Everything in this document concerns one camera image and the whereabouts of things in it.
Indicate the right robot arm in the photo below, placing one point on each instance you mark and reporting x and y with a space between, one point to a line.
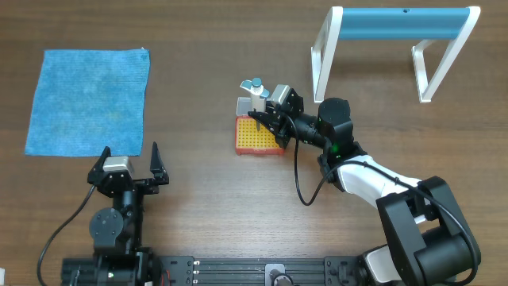
365 182

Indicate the red and yellow tip box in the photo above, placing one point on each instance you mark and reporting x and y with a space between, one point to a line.
250 139

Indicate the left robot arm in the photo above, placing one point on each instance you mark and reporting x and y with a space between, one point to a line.
105 228

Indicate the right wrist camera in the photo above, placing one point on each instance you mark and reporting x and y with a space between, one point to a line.
280 94

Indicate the white pipette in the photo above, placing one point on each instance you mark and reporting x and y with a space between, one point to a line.
258 101

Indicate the white and blue stand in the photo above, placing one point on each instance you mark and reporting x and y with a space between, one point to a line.
397 24

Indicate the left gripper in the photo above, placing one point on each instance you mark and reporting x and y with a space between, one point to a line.
119 184

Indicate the blue cloth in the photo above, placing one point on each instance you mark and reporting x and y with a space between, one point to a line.
87 103

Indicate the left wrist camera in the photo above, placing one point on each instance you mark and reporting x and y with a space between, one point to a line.
116 163

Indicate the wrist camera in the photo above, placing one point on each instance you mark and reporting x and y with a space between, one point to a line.
116 163
280 94

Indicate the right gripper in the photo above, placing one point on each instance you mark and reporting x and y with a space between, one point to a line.
287 127

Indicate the mounting rail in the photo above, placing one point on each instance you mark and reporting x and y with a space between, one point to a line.
238 270

